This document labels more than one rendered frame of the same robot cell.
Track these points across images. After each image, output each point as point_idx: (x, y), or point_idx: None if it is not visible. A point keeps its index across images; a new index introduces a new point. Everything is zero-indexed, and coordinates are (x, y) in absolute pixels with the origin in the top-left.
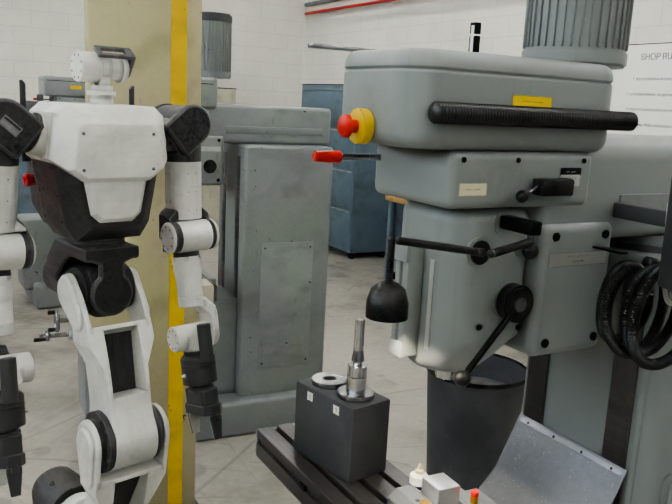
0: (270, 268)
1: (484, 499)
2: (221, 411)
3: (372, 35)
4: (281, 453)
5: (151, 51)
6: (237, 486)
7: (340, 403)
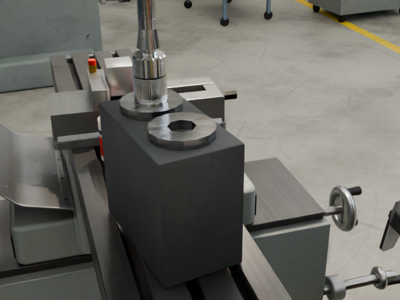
0: None
1: (57, 105)
2: (390, 218)
3: None
4: (265, 258)
5: None
6: None
7: (184, 99)
